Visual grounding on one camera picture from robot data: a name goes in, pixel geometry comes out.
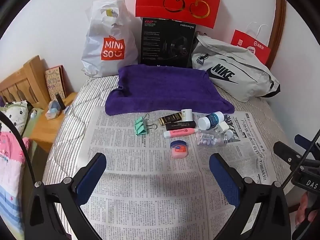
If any black and gold tube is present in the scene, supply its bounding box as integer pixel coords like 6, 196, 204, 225
158, 113, 183, 126

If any crumpled blue white wrapper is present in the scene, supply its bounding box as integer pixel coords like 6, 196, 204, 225
45, 100, 62, 119

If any white blue-label bottle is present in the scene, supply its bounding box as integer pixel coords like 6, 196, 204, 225
198, 111, 225, 130

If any purple towel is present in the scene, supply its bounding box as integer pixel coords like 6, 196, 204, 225
104, 64, 235, 116

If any red paper bag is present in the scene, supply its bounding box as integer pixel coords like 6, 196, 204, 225
230, 22, 271, 68

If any person's right hand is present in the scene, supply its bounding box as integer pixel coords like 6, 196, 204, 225
294, 192, 316, 229

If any red gift box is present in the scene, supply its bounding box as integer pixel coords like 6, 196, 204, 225
135, 0, 224, 29

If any pink patterned blanket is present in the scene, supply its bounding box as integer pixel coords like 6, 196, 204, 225
0, 130, 32, 233

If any brown notebook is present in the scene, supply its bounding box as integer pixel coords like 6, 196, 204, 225
44, 65, 67, 100

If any black cable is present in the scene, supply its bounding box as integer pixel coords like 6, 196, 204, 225
0, 112, 36, 182
282, 129, 320, 188

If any green binder clip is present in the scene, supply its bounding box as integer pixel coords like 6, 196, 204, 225
134, 114, 157, 136

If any pink jar with blue lid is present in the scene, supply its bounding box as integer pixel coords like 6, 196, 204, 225
170, 141, 188, 158

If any wooden nightstand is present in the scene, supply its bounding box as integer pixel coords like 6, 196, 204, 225
29, 92, 78, 153

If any small white bottle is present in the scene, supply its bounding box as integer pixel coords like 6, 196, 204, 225
181, 109, 193, 122

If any white plastic shopping bag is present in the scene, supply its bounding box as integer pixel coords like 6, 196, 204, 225
81, 0, 139, 77

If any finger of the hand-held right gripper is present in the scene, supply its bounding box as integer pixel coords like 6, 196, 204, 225
273, 141, 304, 168
294, 134, 320, 153

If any clear pill bottle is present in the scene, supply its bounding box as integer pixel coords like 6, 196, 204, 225
196, 129, 232, 147

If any pink lip balm tube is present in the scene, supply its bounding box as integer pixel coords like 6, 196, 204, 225
164, 128, 198, 138

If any black lipstick tube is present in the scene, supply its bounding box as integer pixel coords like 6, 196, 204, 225
166, 121, 196, 131

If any floral pillow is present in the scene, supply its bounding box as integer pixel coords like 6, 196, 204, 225
0, 100, 29, 137

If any black headphone box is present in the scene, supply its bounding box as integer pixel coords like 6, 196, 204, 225
140, 17, 197, 68

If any grey sling bag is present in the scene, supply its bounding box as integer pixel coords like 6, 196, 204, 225
191, 32, 281, 103

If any wooden headboard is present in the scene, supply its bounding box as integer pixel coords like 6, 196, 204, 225
0, 55, 52, 109

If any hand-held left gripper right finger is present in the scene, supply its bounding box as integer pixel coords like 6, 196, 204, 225
209, 153, 293, 240

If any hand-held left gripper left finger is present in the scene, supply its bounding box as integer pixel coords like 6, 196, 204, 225
24, 152, 107, 240

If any newspaper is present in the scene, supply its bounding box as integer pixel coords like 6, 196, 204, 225
57, 106, 273, 240

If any brown wooden door frame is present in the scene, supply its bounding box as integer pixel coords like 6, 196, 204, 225
265, 0, 287, 49

